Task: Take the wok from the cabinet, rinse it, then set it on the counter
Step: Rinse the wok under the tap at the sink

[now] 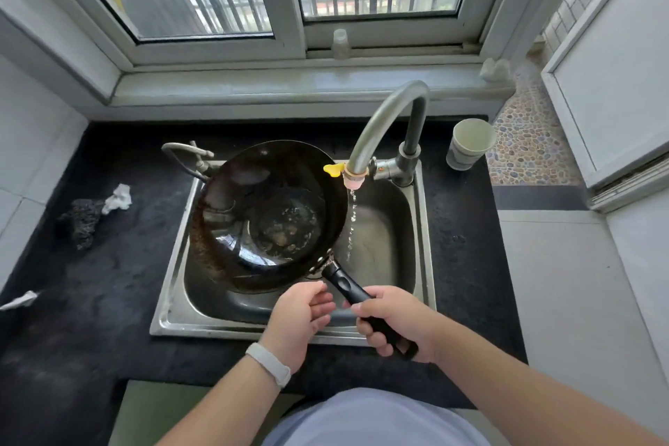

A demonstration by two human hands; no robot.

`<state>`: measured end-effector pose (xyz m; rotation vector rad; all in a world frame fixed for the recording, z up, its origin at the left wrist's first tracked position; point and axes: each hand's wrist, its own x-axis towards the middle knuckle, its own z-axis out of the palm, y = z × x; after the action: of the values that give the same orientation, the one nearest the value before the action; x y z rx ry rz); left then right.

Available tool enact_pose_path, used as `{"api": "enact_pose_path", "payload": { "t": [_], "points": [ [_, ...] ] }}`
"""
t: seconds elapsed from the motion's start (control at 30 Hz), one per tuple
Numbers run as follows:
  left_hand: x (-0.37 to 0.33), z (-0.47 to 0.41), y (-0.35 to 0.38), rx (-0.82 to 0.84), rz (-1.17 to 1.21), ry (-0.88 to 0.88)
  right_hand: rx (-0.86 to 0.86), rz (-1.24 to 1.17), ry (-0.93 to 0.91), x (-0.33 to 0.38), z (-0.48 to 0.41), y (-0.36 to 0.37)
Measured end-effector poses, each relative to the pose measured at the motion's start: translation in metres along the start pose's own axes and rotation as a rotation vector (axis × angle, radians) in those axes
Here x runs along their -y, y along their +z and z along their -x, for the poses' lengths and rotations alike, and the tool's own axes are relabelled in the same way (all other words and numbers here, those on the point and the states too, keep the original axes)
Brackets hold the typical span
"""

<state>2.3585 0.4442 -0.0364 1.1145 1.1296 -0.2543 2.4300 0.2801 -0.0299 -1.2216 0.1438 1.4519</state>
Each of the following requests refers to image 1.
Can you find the person's left fingers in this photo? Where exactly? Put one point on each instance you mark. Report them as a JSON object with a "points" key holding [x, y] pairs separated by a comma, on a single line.
{"points": [[321, 307]]}

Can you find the white window frame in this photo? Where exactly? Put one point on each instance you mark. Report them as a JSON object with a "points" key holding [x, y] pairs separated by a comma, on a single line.
{"points": [[285, 17]]}

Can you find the person's left forearm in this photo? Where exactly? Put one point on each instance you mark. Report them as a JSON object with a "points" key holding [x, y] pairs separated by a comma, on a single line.
{"points": [[224, 409]]}

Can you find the stack of white paper cups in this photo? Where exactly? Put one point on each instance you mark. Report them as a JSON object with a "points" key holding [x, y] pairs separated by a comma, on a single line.
{"points": [[468, 142]]}

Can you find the white panel door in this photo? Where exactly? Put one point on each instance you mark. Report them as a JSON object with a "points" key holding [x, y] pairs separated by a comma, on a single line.
{"points": [[611, 53]]}

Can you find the small clear plastic bottle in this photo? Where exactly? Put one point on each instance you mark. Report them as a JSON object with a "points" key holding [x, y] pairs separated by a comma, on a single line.
{"points": [[339, 46]]}

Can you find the person's light blue shirt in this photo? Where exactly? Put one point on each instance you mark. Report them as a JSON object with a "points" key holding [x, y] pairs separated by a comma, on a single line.
{"points": [[376, 419]]}

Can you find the stainless steel sink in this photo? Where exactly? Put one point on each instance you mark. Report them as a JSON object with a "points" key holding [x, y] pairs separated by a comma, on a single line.
{"points": [[389, 236]]}

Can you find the crumpled white tissue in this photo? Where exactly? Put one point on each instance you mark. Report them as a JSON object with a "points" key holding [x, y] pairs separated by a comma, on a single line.
{"points": [[117, 198]]}

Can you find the green cabinet front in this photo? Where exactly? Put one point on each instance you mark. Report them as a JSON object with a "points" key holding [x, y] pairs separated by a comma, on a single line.
{"points": [[151, 414]]}

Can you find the person's right fingers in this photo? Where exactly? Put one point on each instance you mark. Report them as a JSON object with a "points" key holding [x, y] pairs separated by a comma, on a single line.
{"points": [[373, 328]]}

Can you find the flat white tissue scrap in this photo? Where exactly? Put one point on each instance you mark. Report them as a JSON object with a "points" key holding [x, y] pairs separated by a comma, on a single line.
{"points": [[20, 300]]}

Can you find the grey curved faucet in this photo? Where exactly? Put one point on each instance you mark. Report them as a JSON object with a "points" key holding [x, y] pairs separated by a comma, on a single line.
{"points": [[377, 119]]}

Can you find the white plastic object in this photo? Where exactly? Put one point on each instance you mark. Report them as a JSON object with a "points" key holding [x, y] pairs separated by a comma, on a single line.
{"points": [[495, 70]]}

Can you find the yellow faucet lever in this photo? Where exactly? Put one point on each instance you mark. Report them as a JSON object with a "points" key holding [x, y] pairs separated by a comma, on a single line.
{"points": [[332, 168]]}

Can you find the pink faucet aerator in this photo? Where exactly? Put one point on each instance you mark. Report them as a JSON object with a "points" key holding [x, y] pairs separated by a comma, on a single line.
{"points": [[354, 180]]}

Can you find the person's right hand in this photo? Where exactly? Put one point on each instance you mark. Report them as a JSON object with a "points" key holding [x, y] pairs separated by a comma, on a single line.
{"points": [[407, 320]]}

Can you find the white wristband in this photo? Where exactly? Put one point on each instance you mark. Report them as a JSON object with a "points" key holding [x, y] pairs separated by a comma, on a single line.
{"points": [[269, 363]]}

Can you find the black scouring pad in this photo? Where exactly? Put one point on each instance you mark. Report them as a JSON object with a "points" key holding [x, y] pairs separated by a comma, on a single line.
{"points": [[83, 221]]}

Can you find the person's right forearm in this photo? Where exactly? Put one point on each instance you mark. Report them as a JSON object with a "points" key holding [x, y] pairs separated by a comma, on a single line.
{"points": [[522, 388]]}

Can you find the person's left hand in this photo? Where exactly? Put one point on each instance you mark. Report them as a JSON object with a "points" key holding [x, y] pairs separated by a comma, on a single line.
{"points": [[290, 315]]}

